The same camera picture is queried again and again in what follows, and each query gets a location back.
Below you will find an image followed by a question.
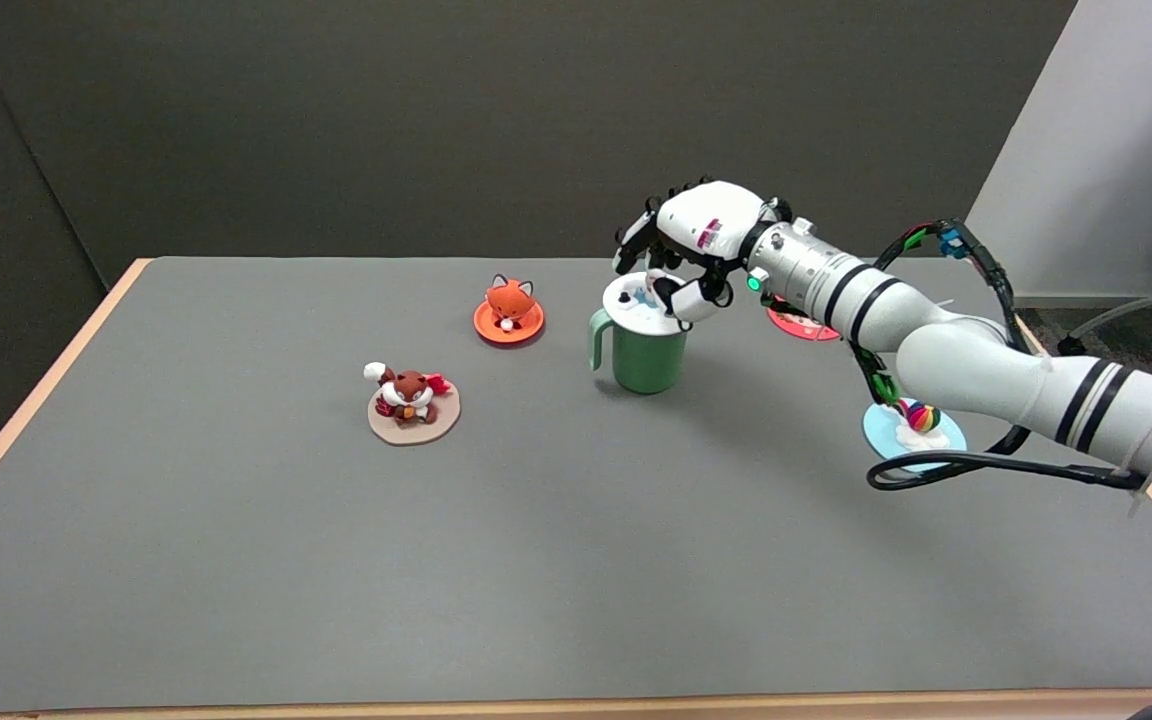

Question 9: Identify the long black robot cable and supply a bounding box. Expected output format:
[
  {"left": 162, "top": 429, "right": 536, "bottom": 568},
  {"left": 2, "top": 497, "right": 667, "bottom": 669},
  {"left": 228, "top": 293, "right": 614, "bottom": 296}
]
[{"left": 866, "top": 218, "right": 1152, "bottom": 720}]

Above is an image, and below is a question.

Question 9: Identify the white cup lid with figure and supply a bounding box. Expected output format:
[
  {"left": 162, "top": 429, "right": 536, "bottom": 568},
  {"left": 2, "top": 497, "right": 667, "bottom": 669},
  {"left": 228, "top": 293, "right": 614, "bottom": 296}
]
[{"left": 603, "top": 271, "right": 692, "bottom": 335}]

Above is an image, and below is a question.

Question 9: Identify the orange lid with fox figure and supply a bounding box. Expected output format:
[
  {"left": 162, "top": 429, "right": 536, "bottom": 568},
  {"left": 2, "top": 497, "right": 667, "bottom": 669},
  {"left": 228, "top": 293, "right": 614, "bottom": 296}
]
[{"left": 473, "top": 274, "right": 546, "bottom": 346}]

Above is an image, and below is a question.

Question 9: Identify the beige lid with brown fox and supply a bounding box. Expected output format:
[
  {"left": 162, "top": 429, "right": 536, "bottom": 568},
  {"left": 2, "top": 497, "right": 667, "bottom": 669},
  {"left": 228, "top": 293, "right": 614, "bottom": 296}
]
[{"left": 363, "top": 362, "right": 462, "bottom": 447}]

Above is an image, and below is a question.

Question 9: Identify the pink lid with orange figure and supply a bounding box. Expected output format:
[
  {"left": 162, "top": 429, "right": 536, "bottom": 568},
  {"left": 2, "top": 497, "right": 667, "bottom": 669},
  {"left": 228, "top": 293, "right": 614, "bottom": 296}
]
[{"left": 766, "top": 297, "right": 843, "bottom": 343}]

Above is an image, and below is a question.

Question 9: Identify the green cup with handle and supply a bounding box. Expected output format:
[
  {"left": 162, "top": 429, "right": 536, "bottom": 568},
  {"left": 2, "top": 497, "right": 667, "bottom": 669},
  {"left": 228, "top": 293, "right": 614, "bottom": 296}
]
[{"left": 589, "top": 303, "right": 689, "bottom": 395}]

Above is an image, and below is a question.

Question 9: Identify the blue lid with rainbow ball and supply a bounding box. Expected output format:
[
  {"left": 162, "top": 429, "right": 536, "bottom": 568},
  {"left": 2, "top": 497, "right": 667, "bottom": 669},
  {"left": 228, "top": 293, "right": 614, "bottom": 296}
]
[{"left": 862, "top": 398, "right": 968, "bottom": 474}]

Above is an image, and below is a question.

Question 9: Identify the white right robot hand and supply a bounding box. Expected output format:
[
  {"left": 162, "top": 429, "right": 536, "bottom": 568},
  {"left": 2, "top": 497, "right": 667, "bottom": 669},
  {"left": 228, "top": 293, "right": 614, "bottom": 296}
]
[{"left": 612, "top": 179, "right": 793, "bottom": 324}]

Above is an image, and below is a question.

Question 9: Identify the office chair base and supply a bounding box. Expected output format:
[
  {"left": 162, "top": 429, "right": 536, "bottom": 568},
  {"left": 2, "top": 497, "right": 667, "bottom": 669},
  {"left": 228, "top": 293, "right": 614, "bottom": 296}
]
[{"left": 1056, "top": 228, "right": 1152, "bottom": 357}]

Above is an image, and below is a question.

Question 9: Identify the short black green-tipped cable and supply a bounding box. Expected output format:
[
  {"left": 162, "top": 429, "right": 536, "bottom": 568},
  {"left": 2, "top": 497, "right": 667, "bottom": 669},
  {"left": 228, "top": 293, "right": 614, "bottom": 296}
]
[{"left": 848, "top": 340, "right": 905, "bottom": 413}]

